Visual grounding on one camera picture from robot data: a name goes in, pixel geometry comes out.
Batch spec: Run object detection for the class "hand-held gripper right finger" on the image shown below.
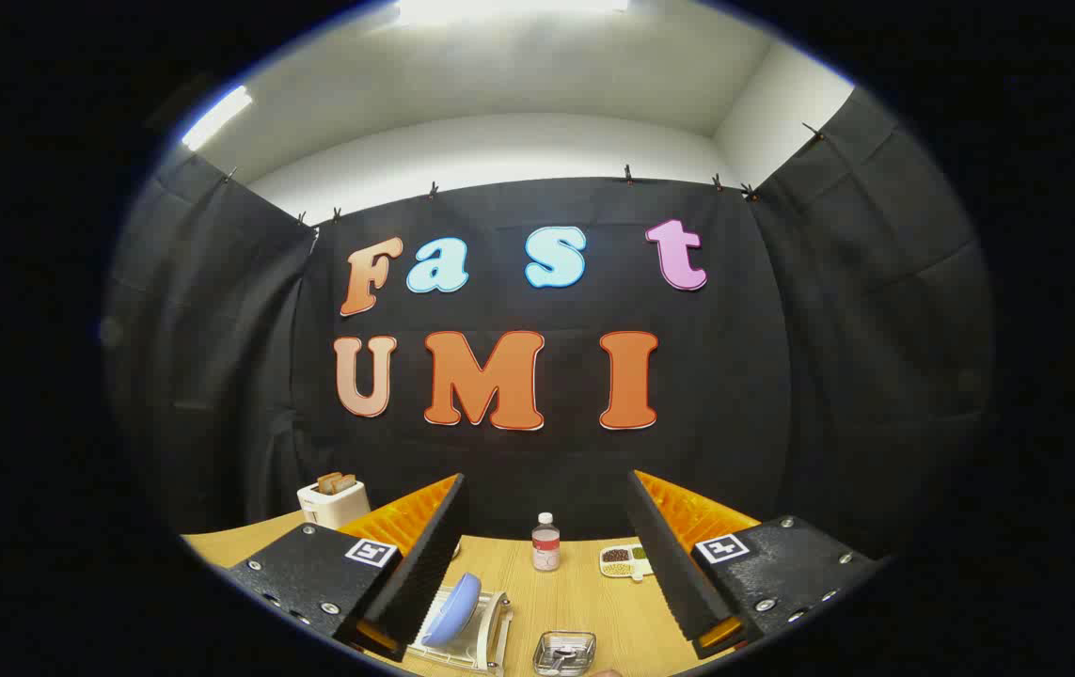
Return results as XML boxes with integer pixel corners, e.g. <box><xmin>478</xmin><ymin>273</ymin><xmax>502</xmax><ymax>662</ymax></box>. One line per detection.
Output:
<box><xmin>628</xmin><ymin>470</ymin><xmax>881</xmax><ymax>659</ymax></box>

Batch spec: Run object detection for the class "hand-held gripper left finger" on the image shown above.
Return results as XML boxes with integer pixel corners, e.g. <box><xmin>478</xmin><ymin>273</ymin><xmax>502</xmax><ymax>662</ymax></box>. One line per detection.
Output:
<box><xmin>227</xmin><ymin>473</ymin><xmax>467</xmax><ymax>664</ymax></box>

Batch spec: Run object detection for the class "blue plate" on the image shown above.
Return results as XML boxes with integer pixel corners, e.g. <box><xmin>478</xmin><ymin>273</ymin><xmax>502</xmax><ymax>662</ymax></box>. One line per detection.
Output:
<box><xmin>421</xmin><ymin>573</ymin><xmax>482</xmax><ymax>647</ymax></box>

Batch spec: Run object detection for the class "white wire dish rack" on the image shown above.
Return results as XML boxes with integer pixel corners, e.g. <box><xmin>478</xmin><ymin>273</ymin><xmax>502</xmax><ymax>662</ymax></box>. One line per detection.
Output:
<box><xmin>405</xmin><ymin>583</ymin><xmax>513</xmax><ymax>676</ymax></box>

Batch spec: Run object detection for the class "metal wire basket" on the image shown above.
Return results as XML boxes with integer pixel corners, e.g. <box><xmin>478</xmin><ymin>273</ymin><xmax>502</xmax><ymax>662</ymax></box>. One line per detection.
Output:
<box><xmin>533</xmin><ymin>631</ymin><xmax>597</xmax><ymax>677</ymax></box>

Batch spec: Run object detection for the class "white divided snack tray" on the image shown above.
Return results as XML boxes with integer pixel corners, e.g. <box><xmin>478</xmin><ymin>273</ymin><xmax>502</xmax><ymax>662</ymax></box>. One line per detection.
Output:
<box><xmin>599</xmin><ymin>543</ymin><xmax>656</xmax><ymax>581</ymax></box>

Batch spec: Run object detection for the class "white toaster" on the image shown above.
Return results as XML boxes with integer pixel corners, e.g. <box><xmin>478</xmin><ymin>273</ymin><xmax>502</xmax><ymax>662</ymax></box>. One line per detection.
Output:
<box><xmin>297</xmin><ymin>478</ymin><xmax>371</xmax><ymax>529</ymax></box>

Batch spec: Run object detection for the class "red label water bottle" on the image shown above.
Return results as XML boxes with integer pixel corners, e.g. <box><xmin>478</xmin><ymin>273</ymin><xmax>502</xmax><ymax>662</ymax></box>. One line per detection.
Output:
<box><xmin>531</xmin><ymin>512</ymin><xmax>561</xmax><ymax>573</ymax></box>

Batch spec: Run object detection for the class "ceiling light panel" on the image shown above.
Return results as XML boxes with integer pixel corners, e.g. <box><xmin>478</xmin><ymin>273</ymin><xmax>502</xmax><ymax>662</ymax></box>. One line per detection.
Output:
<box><xmin>182</xmin><ymin>85</ymin><xmax>254</xmax><ymax>151</ymax></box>
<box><xmin>396</xmin><ymin>0</ymin><xmax>632</xmax><ymax>25</ymax></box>

